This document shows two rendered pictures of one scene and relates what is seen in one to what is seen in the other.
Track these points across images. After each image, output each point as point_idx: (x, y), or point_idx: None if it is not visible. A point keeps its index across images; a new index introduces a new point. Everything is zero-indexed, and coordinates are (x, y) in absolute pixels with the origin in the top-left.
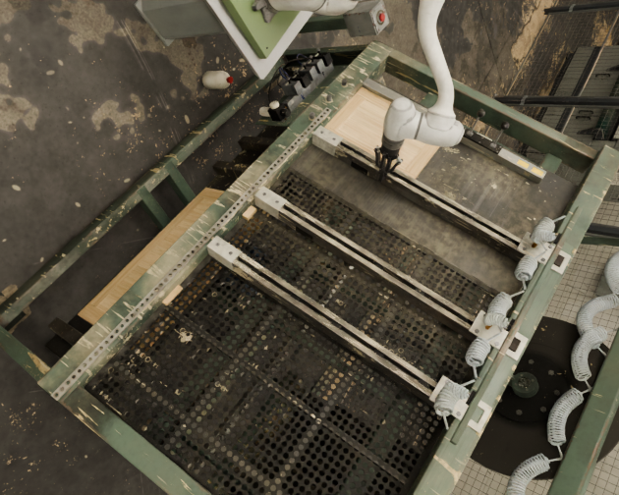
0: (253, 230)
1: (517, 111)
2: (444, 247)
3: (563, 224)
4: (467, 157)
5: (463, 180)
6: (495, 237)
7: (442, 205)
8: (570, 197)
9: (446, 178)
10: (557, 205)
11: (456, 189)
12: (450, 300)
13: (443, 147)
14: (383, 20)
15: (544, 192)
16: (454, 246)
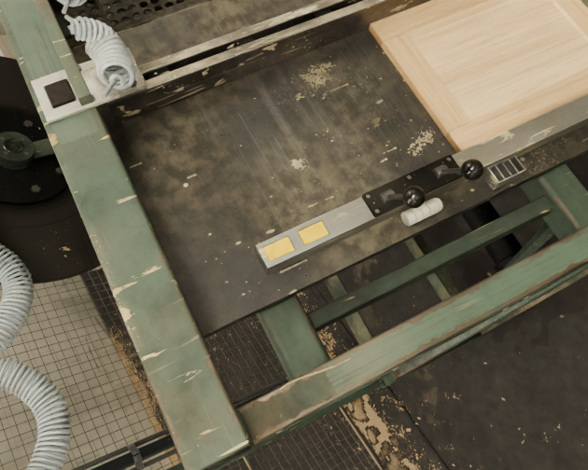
0: None
1: (468, 324)
2: (224, 13)
3: (117, 162)
4: (389, 158)
5: (339, 119)
6: (179, 52)
7: (290, 14)
8: (186, 294)
9: (357, 95)
10: (185, 251)
11: (326, 96)
12: None
13: (432, 132)
14: None
15: (231, 250)
16: (218, 27)
